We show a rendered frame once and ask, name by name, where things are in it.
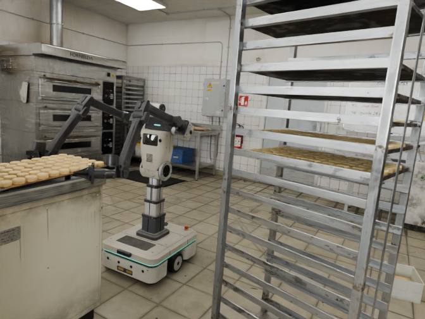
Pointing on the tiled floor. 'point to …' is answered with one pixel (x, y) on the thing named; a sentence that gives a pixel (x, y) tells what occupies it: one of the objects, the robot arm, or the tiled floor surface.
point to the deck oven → (55, 99)
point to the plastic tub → (406, 284)
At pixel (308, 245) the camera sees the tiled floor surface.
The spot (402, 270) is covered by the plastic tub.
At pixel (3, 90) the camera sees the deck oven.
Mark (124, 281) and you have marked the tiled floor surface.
